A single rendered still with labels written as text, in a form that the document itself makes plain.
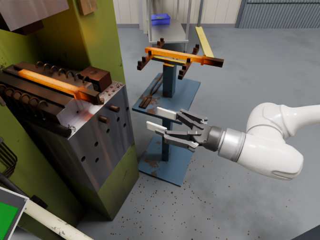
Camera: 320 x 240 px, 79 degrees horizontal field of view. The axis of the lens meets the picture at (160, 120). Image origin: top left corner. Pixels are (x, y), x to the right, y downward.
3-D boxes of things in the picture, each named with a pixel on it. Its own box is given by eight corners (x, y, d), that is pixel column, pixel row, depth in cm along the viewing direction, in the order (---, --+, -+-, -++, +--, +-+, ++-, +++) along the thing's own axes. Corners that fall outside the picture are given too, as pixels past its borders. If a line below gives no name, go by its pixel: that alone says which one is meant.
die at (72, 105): (96, 97, 86) (91, 81, 80) (62, 127, 73) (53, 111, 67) (30, 75, 98) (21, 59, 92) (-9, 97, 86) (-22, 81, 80)
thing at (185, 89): (200, 84, 129) (200, 81, 128) (181, 125, 103) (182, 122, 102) (158, 75, 137) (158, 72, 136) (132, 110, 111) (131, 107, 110)
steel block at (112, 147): (134, 141, 125) (125, 83, 93) (96, 193, 101) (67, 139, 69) (68, 115, 142) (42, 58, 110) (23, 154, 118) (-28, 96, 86)
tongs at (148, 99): (172, 58, 149) (172, 57, 148) (177, 59, 148) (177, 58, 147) (138, 107, 110) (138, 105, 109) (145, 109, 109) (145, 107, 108)
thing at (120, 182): (139, 176, 159) (134, 141, 125) (112, 221, 135) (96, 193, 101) (86, 151, 176) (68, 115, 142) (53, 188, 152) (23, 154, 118)
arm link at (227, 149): (238, 145, 63) (220, 139, 65) (247, 126, 56) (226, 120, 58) (232, 168, 57) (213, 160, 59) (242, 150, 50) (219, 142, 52)
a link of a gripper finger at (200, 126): (202, 129, 59) (205, 126, 60) (175, 111, 65) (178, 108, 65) (200, 137, 62) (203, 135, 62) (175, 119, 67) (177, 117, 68)
